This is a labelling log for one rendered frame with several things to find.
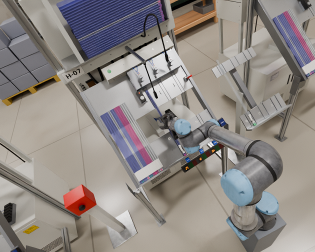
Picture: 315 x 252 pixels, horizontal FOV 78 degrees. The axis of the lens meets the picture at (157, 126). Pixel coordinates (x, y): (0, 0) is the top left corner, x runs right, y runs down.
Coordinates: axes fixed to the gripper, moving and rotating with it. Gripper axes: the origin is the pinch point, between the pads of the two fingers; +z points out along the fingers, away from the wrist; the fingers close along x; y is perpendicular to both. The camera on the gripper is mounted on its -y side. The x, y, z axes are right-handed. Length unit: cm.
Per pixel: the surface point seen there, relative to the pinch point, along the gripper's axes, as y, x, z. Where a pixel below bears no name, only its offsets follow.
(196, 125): -12.1, -17.6, -2.3
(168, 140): -11.0, 4.5, -2.0
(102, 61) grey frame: 52, 16, 2
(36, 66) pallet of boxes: 153, 111, 329
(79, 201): -16, 73, 2
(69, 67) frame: 56, 34, -2
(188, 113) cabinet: -12.2, -29.0, 33.6
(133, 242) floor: -86, 69, 32
